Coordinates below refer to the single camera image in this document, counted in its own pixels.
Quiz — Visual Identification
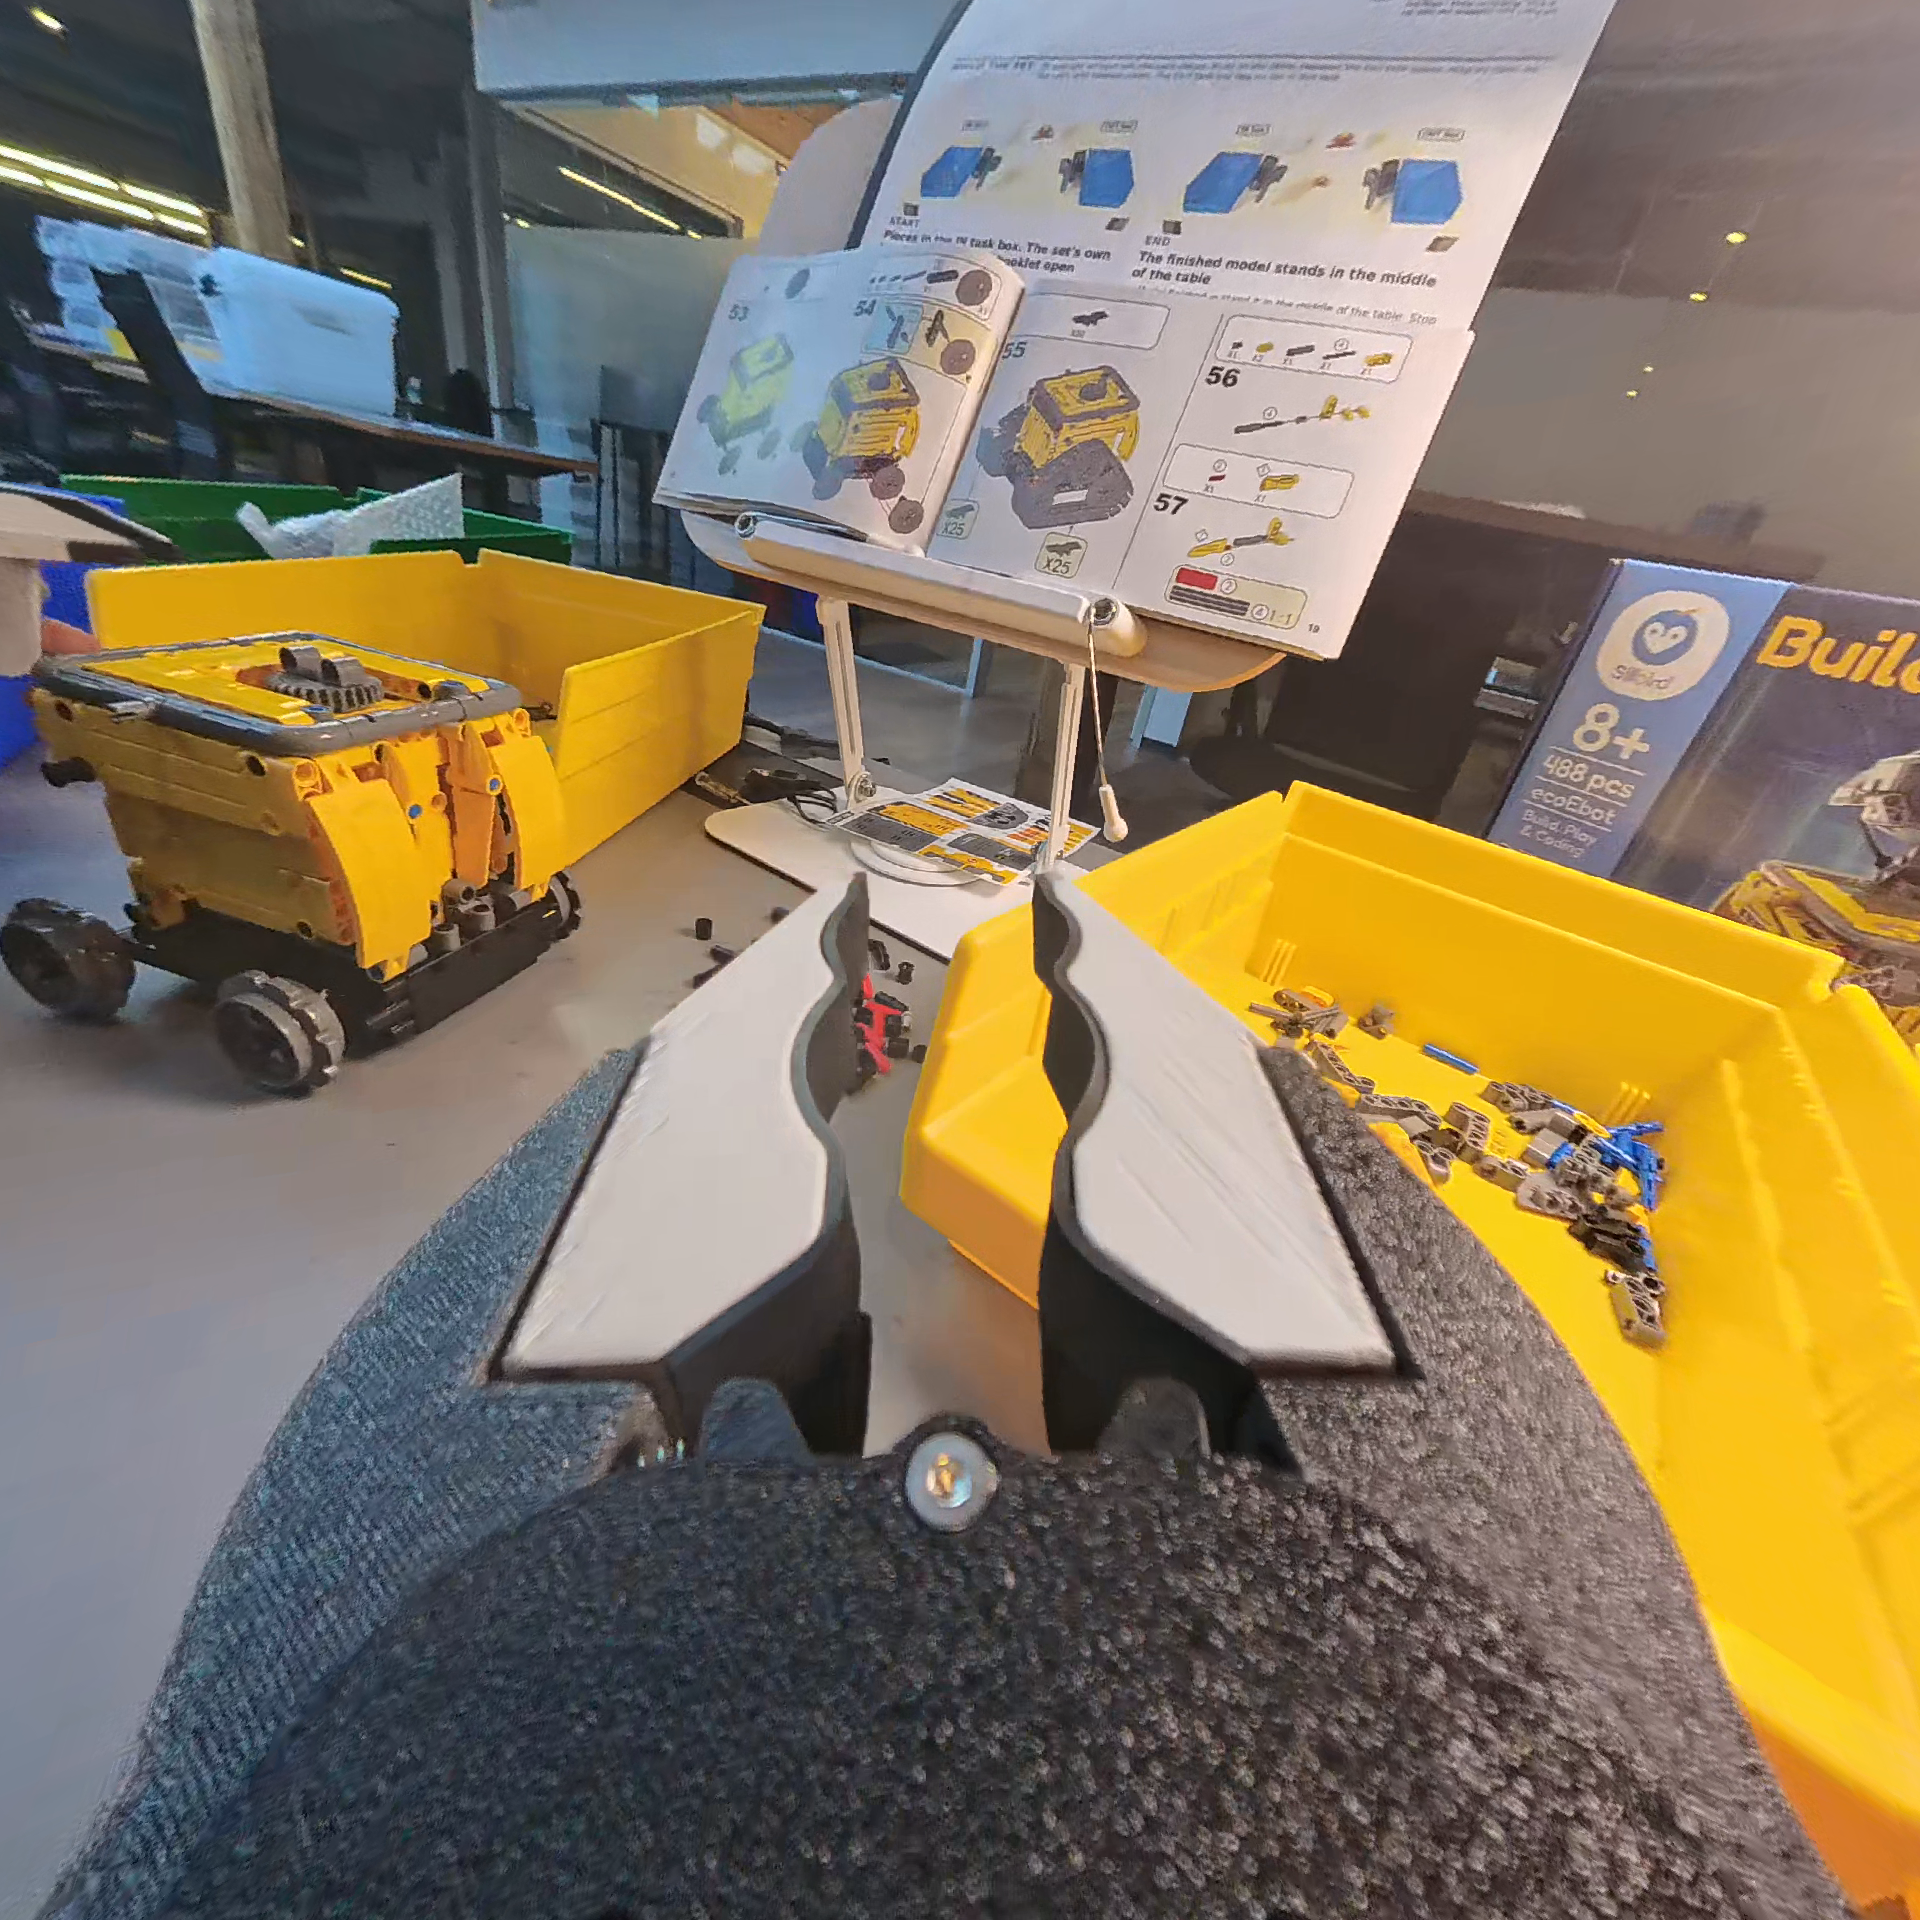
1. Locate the white printed task sheet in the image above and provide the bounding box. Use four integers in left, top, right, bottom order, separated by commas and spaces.
854, 0, 1622, 324

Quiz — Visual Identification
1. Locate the yellow black toy brick vehicle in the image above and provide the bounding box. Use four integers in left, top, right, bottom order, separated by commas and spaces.
0, 631, 586, 1094

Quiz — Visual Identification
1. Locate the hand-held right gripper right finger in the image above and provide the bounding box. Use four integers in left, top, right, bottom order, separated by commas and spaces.
1032, 871, 1404, 1461

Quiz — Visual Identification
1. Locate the grey desk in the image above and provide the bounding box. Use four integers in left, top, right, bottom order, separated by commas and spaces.
0, 631, 1142, 1920

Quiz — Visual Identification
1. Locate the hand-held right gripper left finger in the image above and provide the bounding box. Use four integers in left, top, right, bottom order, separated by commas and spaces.
498, 873, 875, 1453

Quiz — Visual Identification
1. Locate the yellow plastic storage bin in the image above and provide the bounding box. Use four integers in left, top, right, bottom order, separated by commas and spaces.
88, 545, 768, 886
901, 780, 1920, 1920

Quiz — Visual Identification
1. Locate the black adapter cable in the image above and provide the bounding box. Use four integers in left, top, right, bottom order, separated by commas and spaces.
691, 756, 842, 817

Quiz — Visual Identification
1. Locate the blue plastic crate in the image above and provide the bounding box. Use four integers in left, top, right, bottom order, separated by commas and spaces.
0, 558, 96, 771

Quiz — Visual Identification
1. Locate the green plastic bin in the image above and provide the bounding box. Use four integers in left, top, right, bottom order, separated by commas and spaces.
59, 477, 577, 569

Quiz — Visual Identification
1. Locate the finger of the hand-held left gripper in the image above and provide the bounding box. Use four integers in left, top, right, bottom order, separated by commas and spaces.
0, 485, 176, 681

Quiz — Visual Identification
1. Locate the background table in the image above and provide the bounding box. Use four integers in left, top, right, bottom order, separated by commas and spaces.
0, 335, 601, 481

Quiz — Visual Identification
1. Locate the blue toy kit box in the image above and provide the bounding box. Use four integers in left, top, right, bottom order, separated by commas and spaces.
1486, 558, 1920, 1052

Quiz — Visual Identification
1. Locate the white cooler box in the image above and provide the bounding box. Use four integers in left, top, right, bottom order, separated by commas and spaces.
195, 246, 404, 413

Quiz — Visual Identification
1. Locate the clear plastic wrap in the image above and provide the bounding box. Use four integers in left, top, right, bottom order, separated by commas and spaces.
237, 477, 467, 559

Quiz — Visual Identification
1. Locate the printed sticker sheet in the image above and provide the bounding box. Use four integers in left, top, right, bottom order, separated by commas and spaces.
825, 780, 1098, 886

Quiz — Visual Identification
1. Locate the heap of grey brick parts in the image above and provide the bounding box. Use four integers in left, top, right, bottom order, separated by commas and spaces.
1245, 982, 1673, 1352

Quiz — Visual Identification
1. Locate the white book stand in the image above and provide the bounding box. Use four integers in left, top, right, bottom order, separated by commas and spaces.
682, 88, 1307, 961

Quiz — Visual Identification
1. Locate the pile of red black pins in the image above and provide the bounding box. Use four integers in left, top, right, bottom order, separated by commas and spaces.
691, 908, 932, 1088

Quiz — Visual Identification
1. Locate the white instruction booklet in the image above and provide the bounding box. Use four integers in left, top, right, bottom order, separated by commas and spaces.
652, 246, 1480, 663

